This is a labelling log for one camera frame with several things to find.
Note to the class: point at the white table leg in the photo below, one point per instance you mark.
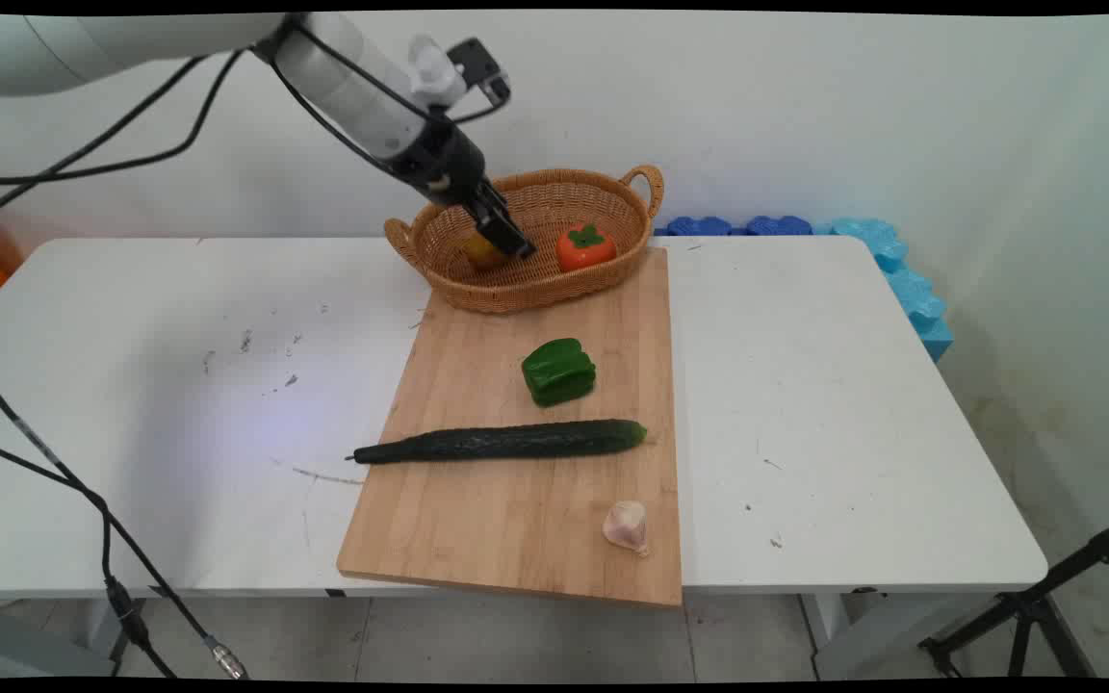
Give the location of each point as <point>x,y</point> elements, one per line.
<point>834,630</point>

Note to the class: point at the garlic bulb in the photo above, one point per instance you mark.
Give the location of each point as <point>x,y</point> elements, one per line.
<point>626,526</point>

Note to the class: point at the light blue foam mat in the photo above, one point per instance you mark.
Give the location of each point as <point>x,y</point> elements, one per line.
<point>901,279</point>

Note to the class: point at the orange persimmon with green calyx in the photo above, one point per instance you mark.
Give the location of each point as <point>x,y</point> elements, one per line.
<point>585,247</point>

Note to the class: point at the woven wicker basket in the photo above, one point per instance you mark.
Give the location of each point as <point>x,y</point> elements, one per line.
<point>516,260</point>

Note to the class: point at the dark green cucumber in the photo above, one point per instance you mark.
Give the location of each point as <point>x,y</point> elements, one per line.
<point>506,441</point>

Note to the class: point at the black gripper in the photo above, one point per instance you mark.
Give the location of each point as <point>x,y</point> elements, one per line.
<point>444,156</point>

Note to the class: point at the green bell pepper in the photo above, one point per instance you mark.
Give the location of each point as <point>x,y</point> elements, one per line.
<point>558,372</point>

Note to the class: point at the yellow-brown round fruit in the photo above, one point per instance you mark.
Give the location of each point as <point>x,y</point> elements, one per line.
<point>481,252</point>

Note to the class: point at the wrist camera on white mount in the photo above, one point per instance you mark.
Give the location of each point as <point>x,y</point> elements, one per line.
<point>458,72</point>

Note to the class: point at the wooden cutting board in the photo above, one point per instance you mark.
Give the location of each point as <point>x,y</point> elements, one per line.
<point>526,452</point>

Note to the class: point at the black tripod stand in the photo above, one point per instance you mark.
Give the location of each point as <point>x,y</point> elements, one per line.
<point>1036,606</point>

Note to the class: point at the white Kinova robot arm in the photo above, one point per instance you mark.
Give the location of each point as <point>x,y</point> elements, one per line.
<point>131,43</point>

